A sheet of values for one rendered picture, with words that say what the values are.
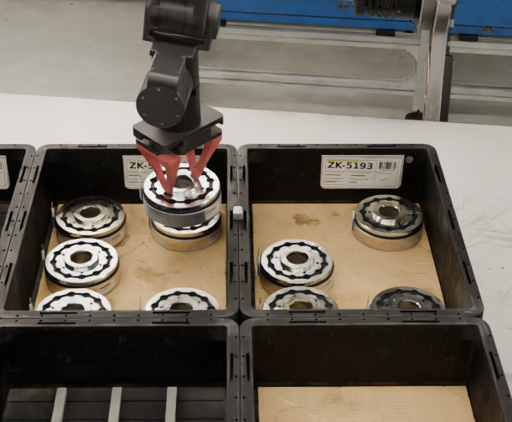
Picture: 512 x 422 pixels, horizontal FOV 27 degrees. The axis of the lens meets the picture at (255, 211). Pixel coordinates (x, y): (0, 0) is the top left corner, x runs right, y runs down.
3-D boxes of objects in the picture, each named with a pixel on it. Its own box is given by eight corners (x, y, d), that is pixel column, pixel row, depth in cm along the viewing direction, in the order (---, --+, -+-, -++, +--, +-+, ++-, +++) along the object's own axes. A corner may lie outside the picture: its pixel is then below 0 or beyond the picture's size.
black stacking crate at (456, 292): (238, 208, 166) (238, 146, 159) (425, 208, 166) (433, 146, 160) (240, 388, 133) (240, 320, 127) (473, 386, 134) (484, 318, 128)
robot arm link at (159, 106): (223, -3, 123) (151, -16, 123) (208, 44, 114) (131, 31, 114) (213, 83, 131) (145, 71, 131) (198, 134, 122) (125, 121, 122)
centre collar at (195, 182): (164, 174, 141) (163, 171, 140) (201, 174, 141) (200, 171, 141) (162, 196, 137) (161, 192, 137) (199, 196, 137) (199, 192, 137)
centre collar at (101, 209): (75, 205, 157) (75, 202, 157) (109, 206, 157) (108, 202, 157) (71, 224, 153) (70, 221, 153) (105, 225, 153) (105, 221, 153)
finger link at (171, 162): (213, 187, 138) (211, 127, 132) (171, 210, 134) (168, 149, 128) (178, 165, 142) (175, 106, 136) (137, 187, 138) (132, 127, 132)
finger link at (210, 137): (224, 179, 139) (224, 120, 134) (184, 203, 135) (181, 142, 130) (191, 158, 143) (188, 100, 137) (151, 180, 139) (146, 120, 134)
